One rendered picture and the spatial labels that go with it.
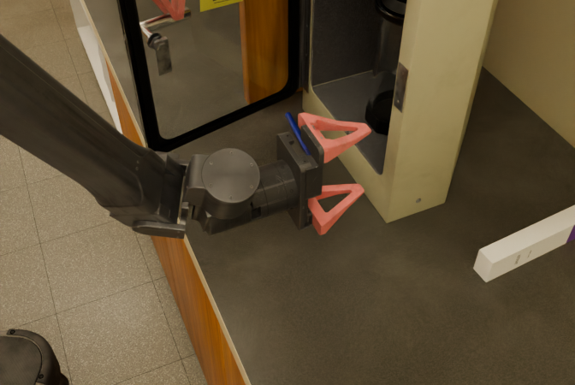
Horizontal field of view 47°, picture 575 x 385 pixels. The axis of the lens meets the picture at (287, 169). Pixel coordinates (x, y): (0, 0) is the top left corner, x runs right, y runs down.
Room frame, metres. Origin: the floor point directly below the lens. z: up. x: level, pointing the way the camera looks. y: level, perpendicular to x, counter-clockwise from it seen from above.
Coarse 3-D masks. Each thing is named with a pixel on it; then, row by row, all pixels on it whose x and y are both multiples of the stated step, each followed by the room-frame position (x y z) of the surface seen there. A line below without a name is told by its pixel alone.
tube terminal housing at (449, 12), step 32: (416, 0) 0.71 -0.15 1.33; (448, 0) 0.72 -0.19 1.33; (480, 0) 0.73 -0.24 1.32; (416, 32) 0.70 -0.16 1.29; (448, 32) 0.72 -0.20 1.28; (480, 32) 0.74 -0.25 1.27; (416, 64) 0.70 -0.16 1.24; (448, 64) 0.72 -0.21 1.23; (480, 64) 0.84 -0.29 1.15; (416, 96) 0.71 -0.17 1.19; (448, 96) 0.73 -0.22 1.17; (416, 128) 0.71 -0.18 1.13; (448, 128) 0.73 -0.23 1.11; (352, 160) 0.81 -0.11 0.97; (384, 160) 0.73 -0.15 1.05; (416, 160) 0.71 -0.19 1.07; (448, 160) 0.74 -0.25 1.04; (384, 192) 0.71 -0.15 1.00; (416, 192) 0.72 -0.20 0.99
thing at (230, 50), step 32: (160, 0) 0.83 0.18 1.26; (192, 0) 0.86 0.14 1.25; (224, 0) 0.89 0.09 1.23; (256, 0) 0.92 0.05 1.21; (160, 32) 0.83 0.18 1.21; (192, 32) 0.86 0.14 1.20; (224, 32) 0.89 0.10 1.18; (256, 32) 0.92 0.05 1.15; (192, 64) 0.85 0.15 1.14; (224, 64) 0.88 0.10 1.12; (256, 64) 0.92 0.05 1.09; (160, 96) 0.82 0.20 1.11; (192, 96) 0.85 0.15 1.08; (224, 96) 0.88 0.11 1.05; (256, 96) 0.92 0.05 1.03; (160, 128) 0.81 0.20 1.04; (192, 128) 0.84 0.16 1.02
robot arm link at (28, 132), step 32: (0, 64) 0.38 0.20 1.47; (32, 64) 0.41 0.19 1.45; (0, 96) 0.37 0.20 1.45; (32, 96) 0.39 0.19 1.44; (64, 96) 0.42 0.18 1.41; (0, 128) 0.39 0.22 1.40; (32, 128) 0.39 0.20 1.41; (64, 128) 0.40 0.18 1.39; (96, 128) 0.43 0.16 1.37; (64, 160) 0.41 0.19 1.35; (96, 160) 0.42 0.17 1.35; (128, 160) 0.45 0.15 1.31; (160, 160) 0.49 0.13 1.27; (96, 192) 0.44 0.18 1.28; (128, 192) 0.44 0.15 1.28; (160, 192) 0.47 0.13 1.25; (128, 224) 0.47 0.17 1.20
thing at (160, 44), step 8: (152, 40) 0.82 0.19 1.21; (160, 40) 0.81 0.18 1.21; (160, 48) 0.80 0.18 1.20; (168, 48) 0.81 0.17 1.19; (160, 56) 0.81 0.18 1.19; (168, 56) 0.81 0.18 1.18; (160, 64) 0.80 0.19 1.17; (168, 64) 0.81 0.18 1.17; (160, 72) 0.80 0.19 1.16; (168, 72) 0.81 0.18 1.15
